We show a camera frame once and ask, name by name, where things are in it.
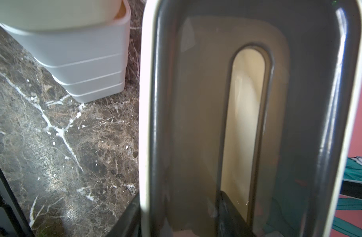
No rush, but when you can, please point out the wood lid white tissue box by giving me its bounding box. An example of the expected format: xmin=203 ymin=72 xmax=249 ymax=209
xmin=0 ymin=1 xmax=131 ymax=67

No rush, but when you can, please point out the grey lid white tissue box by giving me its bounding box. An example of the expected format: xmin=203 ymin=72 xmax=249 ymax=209
xmin=66 ymin=82 xmax=125 ymax=103

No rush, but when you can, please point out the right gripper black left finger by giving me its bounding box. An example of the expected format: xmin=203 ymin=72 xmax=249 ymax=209
xmin=106 ymin=193 xmax=141 ymax=237

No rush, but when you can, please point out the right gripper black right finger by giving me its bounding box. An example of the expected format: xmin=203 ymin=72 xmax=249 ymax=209
xmin=217 ymin=191 xmax=255 ymax=237

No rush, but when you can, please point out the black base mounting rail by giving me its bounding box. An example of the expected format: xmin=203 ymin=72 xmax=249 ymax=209
xmin=0 ymin=168 xmax=34 ymax=237

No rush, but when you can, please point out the dark brown lid tissue box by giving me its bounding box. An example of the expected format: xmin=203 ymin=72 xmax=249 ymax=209
xmin=0 ymin=0 xmax=122 ymax=31
xmin=139 ymin=1 xmax=362 ymax=237

